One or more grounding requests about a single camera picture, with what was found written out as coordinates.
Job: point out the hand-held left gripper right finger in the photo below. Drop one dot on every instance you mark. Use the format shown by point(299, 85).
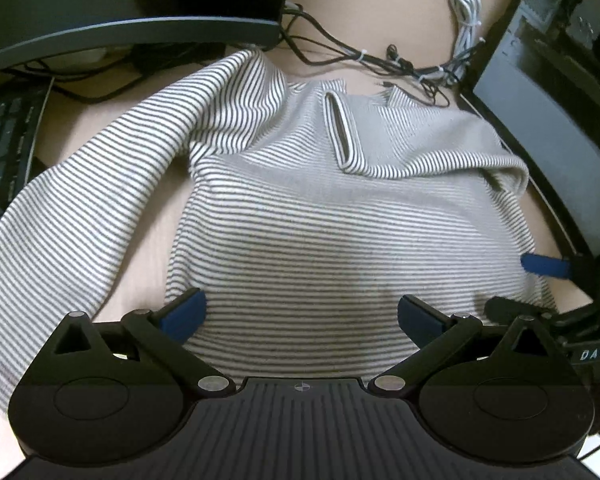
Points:
point(420, 322)

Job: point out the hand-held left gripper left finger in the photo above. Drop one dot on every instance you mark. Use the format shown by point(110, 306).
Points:
point(186, 316)

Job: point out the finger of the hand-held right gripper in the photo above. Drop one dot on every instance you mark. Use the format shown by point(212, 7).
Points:
point(512, 307)
point(544, 264)

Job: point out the grey white striped shirt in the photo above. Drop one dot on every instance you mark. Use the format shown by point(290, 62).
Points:
point(290, 210)

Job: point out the dark computer case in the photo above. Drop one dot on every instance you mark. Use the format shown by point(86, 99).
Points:
point(555, 85)

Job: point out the black keyboard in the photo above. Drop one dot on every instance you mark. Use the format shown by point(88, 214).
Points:
point(5, 150)

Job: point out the dark computer monitor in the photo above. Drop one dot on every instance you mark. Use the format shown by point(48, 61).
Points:
point(120, 5)

